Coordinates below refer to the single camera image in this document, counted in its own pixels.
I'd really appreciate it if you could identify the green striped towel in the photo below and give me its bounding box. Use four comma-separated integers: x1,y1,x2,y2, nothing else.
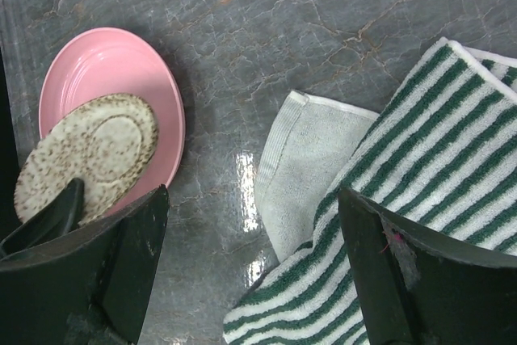
224,38,516,344

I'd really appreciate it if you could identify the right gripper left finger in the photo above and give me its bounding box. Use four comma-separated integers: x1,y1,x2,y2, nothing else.
1,186,169,344

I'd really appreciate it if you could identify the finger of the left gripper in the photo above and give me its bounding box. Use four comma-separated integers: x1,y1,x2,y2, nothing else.
1,178,85,258

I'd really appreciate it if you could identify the pink plate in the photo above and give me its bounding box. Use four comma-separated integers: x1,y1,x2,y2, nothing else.
39,27,186,212

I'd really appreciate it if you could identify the white folded cloth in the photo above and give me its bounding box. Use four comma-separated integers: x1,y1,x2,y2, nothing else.
254,90,378,262

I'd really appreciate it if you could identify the speckled beige plate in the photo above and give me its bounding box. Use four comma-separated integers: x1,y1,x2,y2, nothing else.
14,93,159,225

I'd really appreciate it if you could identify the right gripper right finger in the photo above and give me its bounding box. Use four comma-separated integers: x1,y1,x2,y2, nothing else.
338,188,516,344

